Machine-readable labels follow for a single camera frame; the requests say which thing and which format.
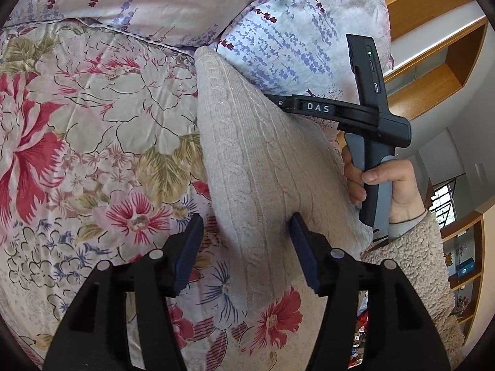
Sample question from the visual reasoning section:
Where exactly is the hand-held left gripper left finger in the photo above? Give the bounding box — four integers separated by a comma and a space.
42, 213, 204, 371

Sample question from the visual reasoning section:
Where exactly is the beige cable-knit sweater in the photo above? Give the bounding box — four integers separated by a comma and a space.
193, 45, 374, 315

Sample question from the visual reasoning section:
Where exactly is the blue floral pillow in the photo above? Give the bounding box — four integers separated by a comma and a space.
216, 0, 395, 151

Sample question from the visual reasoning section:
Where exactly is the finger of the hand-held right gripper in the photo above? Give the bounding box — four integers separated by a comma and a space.
266, 93, 295, 114

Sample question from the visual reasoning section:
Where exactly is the wooden shelf unit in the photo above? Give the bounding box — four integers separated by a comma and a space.
385, 0, 490, 122

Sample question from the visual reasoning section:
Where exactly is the person's right hand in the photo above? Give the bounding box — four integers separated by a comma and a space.
341, 149, 426, 225

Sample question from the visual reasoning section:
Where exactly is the large-flowered satin quilt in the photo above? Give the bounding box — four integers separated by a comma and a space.
0, 17, 217, 371

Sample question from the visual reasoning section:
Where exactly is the wooden display shelf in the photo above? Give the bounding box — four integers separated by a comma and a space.
441, 216, 486, 331

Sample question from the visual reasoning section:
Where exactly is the beige red-flowered bedsheet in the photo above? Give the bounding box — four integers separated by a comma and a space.
162, 216, 333, 371

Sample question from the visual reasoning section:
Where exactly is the barred window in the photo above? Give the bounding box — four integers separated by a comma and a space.
429, 183, 465, 229

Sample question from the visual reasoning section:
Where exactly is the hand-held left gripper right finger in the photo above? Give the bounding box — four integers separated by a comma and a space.
290, 212, 453, 371

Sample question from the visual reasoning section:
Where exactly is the pink floral pillow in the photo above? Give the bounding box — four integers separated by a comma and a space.
8, 0, 279, 49

